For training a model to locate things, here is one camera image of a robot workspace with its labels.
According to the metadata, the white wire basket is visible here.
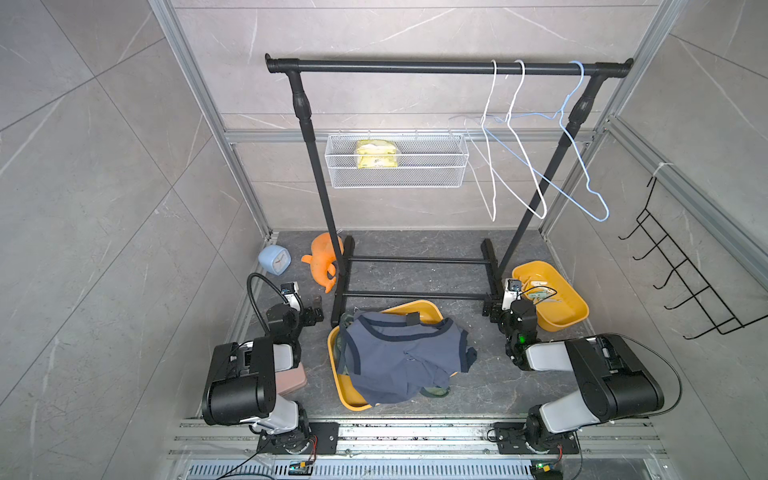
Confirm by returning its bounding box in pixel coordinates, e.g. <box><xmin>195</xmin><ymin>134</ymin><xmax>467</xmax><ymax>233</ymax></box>
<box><xmin>325</xmin><ymin>132</ymin><xmax>469</xmax><ymax>189</ymax></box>

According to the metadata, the orange plush toy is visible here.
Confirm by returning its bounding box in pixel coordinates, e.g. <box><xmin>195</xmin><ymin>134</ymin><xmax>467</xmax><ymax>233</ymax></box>
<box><xmin>301</xmin><ymin>232</ymin><xmax>338</xmax><ymax>294</ymax></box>

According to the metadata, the large yellow plastic tray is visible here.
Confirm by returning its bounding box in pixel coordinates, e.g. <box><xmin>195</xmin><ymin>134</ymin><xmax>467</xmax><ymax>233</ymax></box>
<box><xmin>327</xmin><ymin>300</ymin><xmax>443</xmax><ymax>412</ymax></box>

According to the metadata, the light blue wire hanger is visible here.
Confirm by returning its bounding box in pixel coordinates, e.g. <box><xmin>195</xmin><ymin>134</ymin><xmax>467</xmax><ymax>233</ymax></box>
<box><xmin>473</xmin><ymin>61</ymin><xmax>611</xmax><ymax>223</ymax></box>

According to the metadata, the orange clothespin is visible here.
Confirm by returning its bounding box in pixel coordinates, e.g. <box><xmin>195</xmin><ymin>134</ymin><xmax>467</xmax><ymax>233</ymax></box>
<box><xmin>522</xmin><ymin>278</ymin><xmax>538</xmax><ymax>292</ymax></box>

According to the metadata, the white wire hanger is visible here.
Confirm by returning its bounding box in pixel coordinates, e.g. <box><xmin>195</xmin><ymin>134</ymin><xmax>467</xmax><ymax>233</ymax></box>
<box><xmin>470</xmin><ymin>59</ymin><xmax>498</xmax><ymax>223</ymax></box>
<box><xmin>494</xmin><ymin>59</ymin><xmax>548</xmax><ymax>220</ymax></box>

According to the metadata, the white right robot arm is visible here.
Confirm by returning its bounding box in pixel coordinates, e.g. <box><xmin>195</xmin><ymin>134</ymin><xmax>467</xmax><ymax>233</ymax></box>
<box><xmin>488</xmin><ymin>295</ymin><xmax>665</xmax><ymax>454</ymax></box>

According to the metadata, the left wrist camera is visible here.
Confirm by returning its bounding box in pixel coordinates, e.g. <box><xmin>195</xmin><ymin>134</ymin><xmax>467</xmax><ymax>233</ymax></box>
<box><xmin>280</xmin><ymin>282</ymin><xmax>303</xmax><ymax>312</ymax></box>

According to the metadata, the small yellow plastic tray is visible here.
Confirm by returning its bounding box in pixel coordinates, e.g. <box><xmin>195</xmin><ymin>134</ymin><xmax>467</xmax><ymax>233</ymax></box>
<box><xmin>512</xmin><ymin>261</ymin><xmax>590</xmax><ymax>332</ymax></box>

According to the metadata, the plain green tank top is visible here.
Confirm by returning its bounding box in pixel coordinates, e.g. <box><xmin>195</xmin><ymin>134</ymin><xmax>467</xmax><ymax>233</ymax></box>
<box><xmin>420</xmin><ymin>387</ymin><xmax>450</xmax><ymax>398</ymax></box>

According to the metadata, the dark grey tank top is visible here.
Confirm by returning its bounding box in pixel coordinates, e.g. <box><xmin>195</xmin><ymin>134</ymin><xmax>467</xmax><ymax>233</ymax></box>
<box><xmin>336</xmin><ymin>311</ymin><xmax>478</xmax><ymax>406</ymax></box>

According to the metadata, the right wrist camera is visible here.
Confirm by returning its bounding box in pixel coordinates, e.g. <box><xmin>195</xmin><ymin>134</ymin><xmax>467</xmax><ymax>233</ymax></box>
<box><xmin>502</xmin><ymin>278</ymin><xmax>523</xmax><ymax>310</ymax></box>

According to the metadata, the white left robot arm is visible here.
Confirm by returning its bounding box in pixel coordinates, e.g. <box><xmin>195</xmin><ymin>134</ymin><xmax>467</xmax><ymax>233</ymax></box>
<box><xmin>201</xmin><ymin>272</ymin><xmax>324</xmax><ymax>452</ymax></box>

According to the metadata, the pink rectangular case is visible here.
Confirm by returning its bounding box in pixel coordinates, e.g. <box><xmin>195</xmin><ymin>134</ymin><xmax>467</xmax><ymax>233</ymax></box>
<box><xmin>275</xmin><ymin>363</ymin><xmax>308</xmax><ymax>395</ymax></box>

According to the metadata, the black clothes rack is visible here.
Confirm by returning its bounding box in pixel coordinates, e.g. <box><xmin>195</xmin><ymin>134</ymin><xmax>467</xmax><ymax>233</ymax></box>
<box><xmin>265</xmin><ymin>55</ymin><xmax>634</xmax><ymax>327</ymax></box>

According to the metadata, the black wire wall rack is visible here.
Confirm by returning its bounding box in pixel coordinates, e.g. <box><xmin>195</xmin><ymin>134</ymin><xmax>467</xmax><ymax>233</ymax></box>
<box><xmin>618</xmin><ymin>177</ymin><xmax>767</xmax><ymax>341</ymax></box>

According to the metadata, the metal base rail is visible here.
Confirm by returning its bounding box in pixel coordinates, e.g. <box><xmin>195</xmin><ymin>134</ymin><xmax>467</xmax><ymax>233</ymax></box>
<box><xmin>157</xmin><ymin>416</ymin><xmax>678</xmax><ymax>479</ymax></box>

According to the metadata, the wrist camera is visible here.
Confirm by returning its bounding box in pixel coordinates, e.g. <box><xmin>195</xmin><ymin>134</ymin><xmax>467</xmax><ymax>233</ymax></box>
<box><xmin>280</xmin><ymin>282</ymin><xmax>303</xmax><ymax>312</ymax></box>
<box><xmin>502</xmin><ymin>278</ymin><xmax>523</xmax><ymax>310</ymax></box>

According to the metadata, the yellow item in basket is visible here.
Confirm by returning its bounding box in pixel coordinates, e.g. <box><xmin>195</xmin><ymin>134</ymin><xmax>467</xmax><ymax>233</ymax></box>
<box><xmin>354</xmin><ymin>139</ymin><xmax>400</xmax><ymax>169</ymax></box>

